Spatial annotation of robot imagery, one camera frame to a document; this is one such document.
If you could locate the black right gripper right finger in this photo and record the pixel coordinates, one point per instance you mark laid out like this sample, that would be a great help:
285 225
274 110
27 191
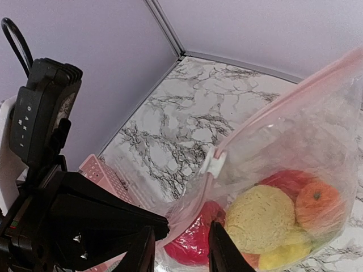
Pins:
223 254

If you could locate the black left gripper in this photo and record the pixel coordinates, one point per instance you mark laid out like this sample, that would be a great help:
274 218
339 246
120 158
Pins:
89 224

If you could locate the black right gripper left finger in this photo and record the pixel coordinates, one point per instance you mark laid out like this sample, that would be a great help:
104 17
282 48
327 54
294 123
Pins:
141 255

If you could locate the clear zip top bag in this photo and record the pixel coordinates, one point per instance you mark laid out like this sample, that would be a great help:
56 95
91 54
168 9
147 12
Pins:
304 136

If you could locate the red fake apple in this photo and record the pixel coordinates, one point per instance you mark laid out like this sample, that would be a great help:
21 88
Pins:
191 248

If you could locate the beige fake bread ball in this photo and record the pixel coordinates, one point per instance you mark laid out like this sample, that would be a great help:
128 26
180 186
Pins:
259 219

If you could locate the yellow fake lemon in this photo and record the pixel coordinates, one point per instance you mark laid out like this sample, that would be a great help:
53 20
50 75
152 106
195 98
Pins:
297 245

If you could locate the white bag zip slider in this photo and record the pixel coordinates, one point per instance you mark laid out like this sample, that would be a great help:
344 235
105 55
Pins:
212 164

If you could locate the orange fake fruit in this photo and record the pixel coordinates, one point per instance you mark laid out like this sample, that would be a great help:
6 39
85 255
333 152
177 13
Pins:
319 208

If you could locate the pink perforated plastic basket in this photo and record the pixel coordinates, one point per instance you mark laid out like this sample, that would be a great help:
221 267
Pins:
121 184

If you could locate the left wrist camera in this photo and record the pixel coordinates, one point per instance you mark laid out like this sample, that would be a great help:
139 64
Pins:
40 123

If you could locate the left aluminium frame post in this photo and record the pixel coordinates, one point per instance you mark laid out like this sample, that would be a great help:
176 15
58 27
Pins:
166 27

